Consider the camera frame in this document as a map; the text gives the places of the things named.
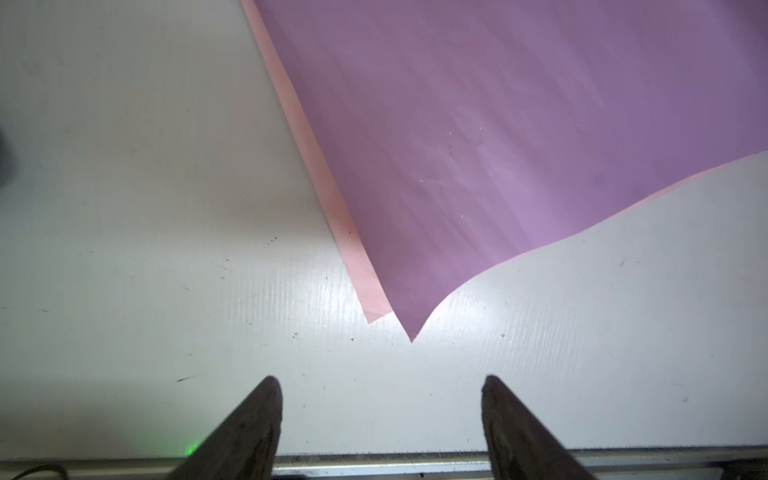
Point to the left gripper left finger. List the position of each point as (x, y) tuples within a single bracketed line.
[(244, 445)]

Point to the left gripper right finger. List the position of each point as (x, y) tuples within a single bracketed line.
[(519, 445)]

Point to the pink purple wrapping paper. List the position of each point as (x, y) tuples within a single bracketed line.
[(446, 137)]

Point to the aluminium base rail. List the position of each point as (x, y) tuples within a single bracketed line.
[(623, 463)]

